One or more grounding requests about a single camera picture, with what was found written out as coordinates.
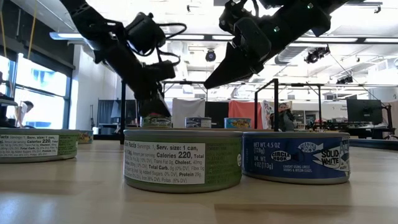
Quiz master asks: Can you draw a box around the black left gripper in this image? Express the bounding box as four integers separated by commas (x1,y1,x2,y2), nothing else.
93,40,177,118

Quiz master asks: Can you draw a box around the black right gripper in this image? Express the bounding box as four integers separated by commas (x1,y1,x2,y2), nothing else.
203,17,272,90

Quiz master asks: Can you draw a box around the blue label albacore tuna can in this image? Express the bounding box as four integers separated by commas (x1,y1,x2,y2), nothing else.
185,116,213,129
241,131,351,185

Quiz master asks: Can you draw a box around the teal yellow label can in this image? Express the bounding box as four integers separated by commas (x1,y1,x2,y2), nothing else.
223,117,252,129
77,129,94,144

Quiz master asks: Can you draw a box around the green label can silver lid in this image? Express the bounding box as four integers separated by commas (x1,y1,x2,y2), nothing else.
0,128,80,164

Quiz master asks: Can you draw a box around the white cloth partition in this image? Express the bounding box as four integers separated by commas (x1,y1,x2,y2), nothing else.
172,98,206,129

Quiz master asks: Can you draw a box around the orange cloth partition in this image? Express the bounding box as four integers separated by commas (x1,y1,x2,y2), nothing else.
228,100,264,130

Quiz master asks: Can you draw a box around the black cloth partition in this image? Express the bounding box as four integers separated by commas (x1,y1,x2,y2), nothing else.
205,101,230,129

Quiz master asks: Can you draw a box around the white patterned cloth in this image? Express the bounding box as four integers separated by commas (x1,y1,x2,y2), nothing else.
261,100,275,130

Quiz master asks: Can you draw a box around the black ceiling spotlight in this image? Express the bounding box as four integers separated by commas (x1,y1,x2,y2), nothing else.
303,45,331,65
336,75,354,85

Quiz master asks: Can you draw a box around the white ceiling light strip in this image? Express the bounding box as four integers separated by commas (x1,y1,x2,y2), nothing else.
294,37,358,44
49,31,86,41
363,37,398,44

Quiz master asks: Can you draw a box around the background workstation table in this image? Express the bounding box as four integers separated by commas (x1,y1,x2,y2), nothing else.
306,118,397,140

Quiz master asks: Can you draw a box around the black computer monitor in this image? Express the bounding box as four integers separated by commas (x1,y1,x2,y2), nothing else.
346,98,384,126

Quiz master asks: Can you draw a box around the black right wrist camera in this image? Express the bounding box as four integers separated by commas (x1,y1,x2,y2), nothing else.
218,0,261,35

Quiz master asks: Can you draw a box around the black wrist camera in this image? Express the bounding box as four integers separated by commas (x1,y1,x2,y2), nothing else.
125,11,167,56
218,0,261,35

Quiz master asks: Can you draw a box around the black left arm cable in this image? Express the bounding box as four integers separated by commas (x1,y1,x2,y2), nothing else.
154,22,188,68

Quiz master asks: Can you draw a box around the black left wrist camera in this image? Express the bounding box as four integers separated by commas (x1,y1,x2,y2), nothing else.
125,11,167,56

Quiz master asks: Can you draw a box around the black background frame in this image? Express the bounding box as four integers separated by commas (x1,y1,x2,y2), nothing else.
278,82,324,126

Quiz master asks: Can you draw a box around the yellow hanging strap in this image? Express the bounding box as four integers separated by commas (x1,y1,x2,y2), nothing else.
0,9,7,60
27,0,39,60

